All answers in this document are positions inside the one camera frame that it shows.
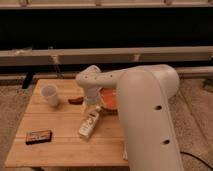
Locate clear plastic packet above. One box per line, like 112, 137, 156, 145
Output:
122, 147, 128, 161

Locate orange ceramic bowl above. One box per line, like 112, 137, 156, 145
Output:
100, 88, 117, 112

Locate black orange snack bar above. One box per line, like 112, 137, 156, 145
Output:
25, 130, 52, 145

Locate white plastic cup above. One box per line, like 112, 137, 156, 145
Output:
40, 84, 59, 107

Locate black cable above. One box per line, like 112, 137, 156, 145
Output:
179, 151, 213, 171

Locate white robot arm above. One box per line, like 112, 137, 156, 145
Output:
76, 65, 184, 171

